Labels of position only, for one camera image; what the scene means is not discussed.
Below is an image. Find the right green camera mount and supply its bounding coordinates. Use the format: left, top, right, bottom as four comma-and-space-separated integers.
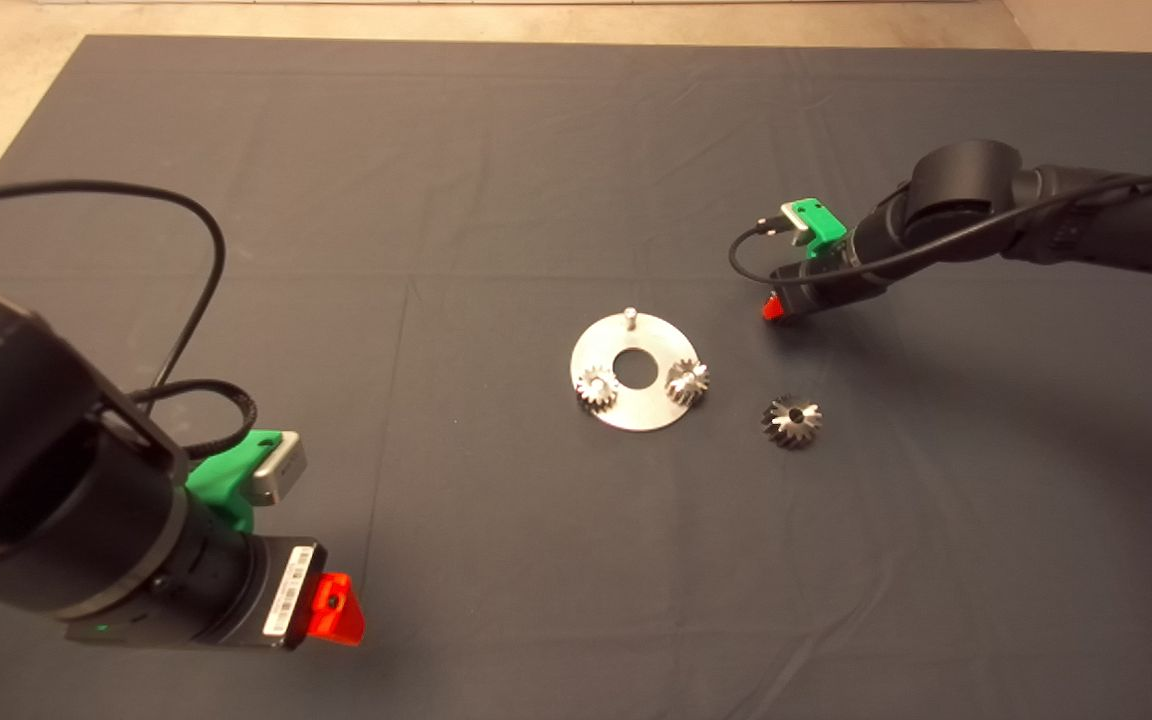
798, 197, 849, 259

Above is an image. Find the large steel gear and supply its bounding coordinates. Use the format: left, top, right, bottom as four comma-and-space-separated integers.
760, 394, 825, 450

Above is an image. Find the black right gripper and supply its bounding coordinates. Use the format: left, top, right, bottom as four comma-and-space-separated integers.
761, 225, 895, 323

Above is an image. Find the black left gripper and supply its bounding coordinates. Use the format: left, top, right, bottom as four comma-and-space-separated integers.
61, 505, 367, 649

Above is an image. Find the left silver camera box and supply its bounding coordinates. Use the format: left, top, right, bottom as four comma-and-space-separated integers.
244, 430, 307, 506

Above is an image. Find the small shiny steel gear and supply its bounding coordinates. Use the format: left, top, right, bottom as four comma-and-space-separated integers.
666, 358, 712, 406
576, 366, 622, 411

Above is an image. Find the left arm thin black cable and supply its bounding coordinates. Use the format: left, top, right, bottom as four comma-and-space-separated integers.
0, 178, 227, 391

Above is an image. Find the round metal plate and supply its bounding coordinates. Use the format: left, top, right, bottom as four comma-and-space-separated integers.
570, 308, 702, 433

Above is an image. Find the dark grey table cloth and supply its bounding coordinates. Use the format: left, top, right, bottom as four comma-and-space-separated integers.
0, 33, 1152, 720

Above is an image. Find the left arm braided black cable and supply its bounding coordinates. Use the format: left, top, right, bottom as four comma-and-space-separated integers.
126, 376, 257, 457

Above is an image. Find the left green camera mount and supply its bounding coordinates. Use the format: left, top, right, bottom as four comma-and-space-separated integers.
184, 428, 285, 533

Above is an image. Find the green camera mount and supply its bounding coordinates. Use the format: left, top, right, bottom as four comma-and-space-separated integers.
798, 197, 849, 259
184, 428, 285, 533

